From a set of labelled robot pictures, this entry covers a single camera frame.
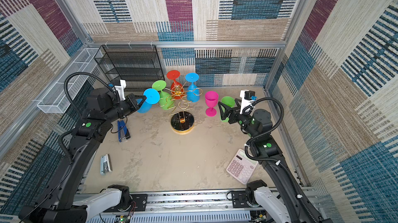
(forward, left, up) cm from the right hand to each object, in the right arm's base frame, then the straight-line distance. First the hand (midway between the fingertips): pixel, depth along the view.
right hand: (227, 103), depth 69 cm
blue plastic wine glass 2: (+17, +16, -10) cm, 25 cm away
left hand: (+3, +35, +4) cm, 35 cm away
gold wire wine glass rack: (+12, +24, -31) cm, 41 cm away
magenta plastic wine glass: (+21, +5, -21) cm, 30 cm away
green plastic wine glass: (+15, -5, -17) cm, 23 cm away
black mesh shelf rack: (+47, +55, -14) cm, 73 cm away
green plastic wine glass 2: (+11, +30, -11) cm, 34 cm away
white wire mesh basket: (+4, +76, +2) cm, 76 cm away
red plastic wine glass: (+12, +23, -3) cm, 26 cm away
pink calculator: (-18, -9, -32) cm, 37 cm away
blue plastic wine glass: (+5, +33, +1) cm, 34 cm away
